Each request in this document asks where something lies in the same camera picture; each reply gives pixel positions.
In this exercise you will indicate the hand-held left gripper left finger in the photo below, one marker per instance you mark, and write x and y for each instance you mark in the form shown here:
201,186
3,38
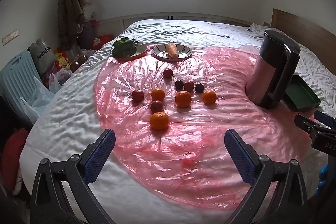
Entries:
101,158

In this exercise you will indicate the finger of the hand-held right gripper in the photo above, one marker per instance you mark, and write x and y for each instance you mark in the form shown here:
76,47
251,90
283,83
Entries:
323,117
304,124

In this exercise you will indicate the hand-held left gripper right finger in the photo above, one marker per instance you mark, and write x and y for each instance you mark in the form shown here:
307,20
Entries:
240,158

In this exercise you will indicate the green tray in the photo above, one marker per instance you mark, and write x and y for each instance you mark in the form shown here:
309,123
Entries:
302,92

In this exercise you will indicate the orange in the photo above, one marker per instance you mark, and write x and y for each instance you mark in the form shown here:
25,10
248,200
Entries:
183,99
158,94
159,121
209,97

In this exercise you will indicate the small red apple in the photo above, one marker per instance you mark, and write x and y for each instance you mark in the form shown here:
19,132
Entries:
156,106
188,86
137,95
168,73

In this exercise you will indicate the dark plum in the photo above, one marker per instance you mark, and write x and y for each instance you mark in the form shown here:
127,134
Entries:
179,84
199,87

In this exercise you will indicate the person's right hand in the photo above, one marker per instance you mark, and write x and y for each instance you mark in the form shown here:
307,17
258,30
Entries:
323,179

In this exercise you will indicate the white bed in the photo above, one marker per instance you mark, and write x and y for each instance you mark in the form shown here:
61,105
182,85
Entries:
65,119

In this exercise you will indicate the pink plastic sheet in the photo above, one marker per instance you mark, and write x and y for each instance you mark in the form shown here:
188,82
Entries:
183,150

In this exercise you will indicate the black jug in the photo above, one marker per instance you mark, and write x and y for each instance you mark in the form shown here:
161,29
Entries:
273,64

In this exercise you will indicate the translucent plastic bag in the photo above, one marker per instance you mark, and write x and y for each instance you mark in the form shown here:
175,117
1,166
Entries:
36,100

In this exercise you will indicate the red cloth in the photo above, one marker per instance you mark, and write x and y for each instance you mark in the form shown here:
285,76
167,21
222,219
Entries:
13,155

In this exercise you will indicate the white plastic bag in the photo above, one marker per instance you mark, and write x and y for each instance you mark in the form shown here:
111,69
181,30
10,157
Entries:
56,81

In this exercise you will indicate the wooden headboard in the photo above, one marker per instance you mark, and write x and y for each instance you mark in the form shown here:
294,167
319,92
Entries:
302,27

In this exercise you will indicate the brown round jar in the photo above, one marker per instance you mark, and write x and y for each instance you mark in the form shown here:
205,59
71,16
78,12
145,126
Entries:
75,65

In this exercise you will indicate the yellow boxes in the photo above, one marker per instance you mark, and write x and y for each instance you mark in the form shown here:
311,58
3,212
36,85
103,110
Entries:
61,58

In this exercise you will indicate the white crumpled cloth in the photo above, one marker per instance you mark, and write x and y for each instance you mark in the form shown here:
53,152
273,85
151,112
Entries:
257,27

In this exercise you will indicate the leafy green vegetable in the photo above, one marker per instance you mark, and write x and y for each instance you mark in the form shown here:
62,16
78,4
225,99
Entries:
123,48

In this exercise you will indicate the orange-rimmed plate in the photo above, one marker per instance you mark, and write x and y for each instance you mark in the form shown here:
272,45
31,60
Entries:
140,50

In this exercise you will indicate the red bag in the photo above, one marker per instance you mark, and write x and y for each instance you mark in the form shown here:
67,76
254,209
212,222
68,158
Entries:
103,40

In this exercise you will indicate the grey bag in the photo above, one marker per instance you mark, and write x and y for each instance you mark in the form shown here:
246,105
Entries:
42,56

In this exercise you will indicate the striped plate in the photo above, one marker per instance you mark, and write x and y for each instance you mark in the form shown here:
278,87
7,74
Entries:
160,52

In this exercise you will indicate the light blue folding chair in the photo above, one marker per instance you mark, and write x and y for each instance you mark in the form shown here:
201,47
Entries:
18,69

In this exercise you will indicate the purple bin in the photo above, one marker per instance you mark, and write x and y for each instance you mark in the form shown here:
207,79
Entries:
88,35

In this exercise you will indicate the carrot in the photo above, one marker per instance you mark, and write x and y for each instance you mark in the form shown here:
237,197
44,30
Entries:
172,50

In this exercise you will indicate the brown coat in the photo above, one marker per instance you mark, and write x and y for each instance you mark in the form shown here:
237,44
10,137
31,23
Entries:
68,8

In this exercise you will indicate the wall switch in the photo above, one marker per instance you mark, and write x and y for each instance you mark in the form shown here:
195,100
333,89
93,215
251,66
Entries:
10,37

